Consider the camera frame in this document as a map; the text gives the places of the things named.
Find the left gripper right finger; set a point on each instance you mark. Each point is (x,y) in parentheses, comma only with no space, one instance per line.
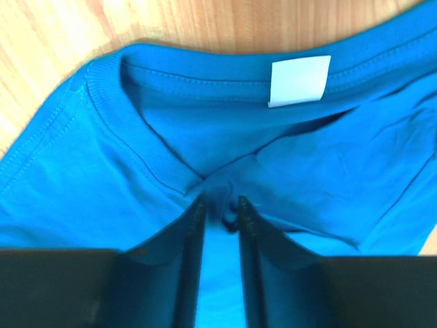
(286,285)

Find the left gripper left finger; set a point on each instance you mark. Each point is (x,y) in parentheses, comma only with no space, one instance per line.
(154,284)

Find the blue t-shirt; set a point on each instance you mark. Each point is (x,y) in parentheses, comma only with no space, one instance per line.
(336,146)

